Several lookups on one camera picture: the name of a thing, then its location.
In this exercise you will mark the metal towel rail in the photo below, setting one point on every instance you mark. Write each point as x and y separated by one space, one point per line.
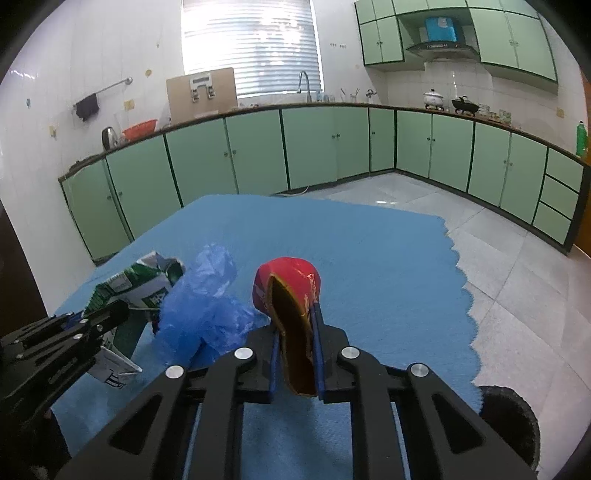
113 87

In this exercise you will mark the black trash bin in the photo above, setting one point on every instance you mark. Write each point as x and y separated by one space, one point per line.
508 415

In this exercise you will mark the green wall cabinets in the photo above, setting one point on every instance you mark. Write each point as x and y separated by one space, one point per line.
526 46

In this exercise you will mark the white window blinds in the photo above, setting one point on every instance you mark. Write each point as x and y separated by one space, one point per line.
249 46

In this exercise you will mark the utensil holder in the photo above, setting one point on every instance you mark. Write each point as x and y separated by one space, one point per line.
353 96

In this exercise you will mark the blue scalloped mat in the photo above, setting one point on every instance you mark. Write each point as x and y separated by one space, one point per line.
369 258

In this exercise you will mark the green bottle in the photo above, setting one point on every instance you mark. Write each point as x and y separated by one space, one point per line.
581 141

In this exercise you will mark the steel electric kettle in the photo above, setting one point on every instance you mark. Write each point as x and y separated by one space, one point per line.
109 138

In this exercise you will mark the range hood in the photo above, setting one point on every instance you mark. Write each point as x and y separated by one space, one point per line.
443 48

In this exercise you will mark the green white carton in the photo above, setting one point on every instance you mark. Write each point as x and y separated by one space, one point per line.
134 281

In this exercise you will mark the person's left forearm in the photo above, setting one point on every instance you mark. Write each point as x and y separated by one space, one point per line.
23 438

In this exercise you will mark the metal kitchen faucet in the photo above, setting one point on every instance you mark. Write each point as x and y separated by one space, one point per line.
305 87

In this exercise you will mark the blue plastic bag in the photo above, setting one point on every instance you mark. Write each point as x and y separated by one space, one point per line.
203 314

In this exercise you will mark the dark hanging towel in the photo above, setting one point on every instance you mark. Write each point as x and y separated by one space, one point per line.
87 107

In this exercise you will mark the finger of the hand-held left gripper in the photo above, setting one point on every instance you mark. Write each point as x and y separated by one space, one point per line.
108 316

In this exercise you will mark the red plastic basin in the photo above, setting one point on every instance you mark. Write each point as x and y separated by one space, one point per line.
140 130

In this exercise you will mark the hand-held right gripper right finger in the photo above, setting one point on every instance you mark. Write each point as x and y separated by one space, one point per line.
318 357

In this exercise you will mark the green base cabinets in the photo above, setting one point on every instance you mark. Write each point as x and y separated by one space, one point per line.
309 143

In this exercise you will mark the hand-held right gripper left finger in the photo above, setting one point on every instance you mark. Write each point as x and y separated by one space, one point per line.
275 364

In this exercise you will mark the cardboard box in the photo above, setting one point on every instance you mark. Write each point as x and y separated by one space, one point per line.
184 99

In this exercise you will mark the stack of bowls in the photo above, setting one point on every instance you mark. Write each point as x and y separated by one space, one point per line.
484 110

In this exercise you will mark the black wok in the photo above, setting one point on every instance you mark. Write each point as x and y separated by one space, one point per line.
465 106

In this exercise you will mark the white cooking pot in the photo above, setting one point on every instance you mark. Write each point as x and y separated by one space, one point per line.
434 99

